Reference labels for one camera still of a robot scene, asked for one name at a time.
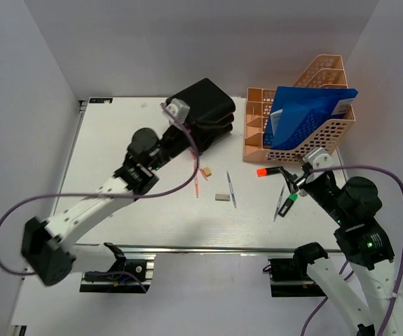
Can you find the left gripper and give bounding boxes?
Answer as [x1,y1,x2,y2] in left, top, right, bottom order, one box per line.
[149,115,223,172]

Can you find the black pink drawer organizer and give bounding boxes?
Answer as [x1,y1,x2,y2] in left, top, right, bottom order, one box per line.
[165,78,235,153]

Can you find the blue plastic folder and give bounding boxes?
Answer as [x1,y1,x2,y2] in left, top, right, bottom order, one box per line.
[263,86,358,151]

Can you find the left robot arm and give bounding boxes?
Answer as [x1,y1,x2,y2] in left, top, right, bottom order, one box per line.
[21,125,203,286]

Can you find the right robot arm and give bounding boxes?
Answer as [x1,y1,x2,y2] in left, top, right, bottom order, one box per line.
[280,164,403,335]

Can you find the green highlighter marker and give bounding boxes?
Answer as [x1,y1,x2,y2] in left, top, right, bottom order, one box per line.
[278,194,298,217]

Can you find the dark clear pen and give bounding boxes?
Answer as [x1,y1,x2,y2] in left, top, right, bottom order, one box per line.
[273,185,285,223]

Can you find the long red pen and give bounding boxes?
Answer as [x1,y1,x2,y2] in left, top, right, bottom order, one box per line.
[192,154,199,198]

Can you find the orange highlighter marker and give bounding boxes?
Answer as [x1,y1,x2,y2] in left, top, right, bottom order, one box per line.
[257,167,282,177]

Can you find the short red pen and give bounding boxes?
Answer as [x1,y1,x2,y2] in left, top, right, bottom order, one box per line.
[198,167,208,181]

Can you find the blue clear pen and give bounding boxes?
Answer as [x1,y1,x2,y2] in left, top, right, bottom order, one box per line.
[226,171,237,209]

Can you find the white eraser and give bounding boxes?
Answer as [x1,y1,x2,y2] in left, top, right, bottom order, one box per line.
[214,193,231,202]

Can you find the black label sticker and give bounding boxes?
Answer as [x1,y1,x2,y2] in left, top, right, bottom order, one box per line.
[88,97,113,104]

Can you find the peach file rack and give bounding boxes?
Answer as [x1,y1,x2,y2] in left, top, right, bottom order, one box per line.
[243,54,357,165]

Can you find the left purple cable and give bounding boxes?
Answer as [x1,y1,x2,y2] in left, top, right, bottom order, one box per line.
[0,104,202,292]

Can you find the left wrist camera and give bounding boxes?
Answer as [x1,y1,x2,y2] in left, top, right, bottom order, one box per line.
[161,98,190,124]

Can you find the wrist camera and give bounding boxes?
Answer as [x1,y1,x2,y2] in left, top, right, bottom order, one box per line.
[302,147,334,173]
[161,98,190,124]

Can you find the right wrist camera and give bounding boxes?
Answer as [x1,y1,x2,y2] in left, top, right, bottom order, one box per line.
[302,147,334,173]

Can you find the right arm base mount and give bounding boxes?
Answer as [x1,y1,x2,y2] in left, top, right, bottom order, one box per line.
[262,258,325,298]

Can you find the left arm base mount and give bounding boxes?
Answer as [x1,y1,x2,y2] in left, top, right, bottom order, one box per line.
[79,242,154,294]

